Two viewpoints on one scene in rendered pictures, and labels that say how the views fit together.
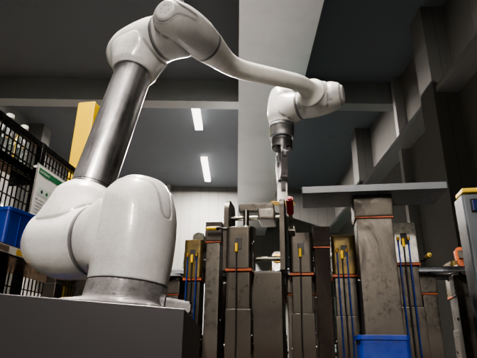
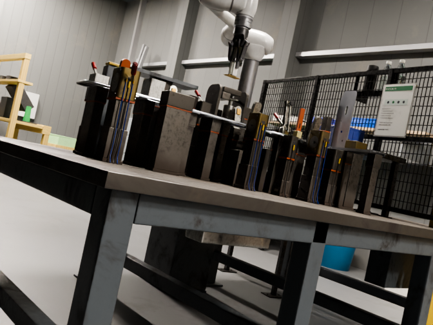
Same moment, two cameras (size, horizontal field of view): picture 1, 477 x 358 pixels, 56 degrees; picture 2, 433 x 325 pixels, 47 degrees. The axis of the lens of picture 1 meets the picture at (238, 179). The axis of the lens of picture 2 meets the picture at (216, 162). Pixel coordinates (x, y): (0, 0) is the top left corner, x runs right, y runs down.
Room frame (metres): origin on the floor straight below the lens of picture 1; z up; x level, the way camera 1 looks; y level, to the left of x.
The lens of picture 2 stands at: (3.36, -1.70, 0.75)
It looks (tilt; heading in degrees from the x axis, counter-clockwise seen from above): 1 degrees up; 140
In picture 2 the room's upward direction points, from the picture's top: 12 degrees clockwise
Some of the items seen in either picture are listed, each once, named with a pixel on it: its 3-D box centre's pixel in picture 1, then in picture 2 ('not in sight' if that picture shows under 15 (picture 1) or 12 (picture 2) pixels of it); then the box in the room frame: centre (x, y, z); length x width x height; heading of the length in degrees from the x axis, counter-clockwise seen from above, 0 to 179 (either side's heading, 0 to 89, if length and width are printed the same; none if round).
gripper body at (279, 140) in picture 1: (282, 151); (240, 37); (1.48, -0.15, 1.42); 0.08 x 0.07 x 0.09; 4
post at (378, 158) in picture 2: not in sight; (368, 184); (2.02, 0.37, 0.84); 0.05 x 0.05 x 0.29; 81
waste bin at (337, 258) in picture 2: not in sight; (339, 241); (0.13, 2.93, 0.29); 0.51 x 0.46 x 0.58; 0
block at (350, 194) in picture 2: not in sight; (349, 175); (1.79, 0.52, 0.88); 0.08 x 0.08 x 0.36; 81
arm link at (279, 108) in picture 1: (284, 106); (245, 0); (1.47, -0.17, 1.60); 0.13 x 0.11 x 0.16; 57
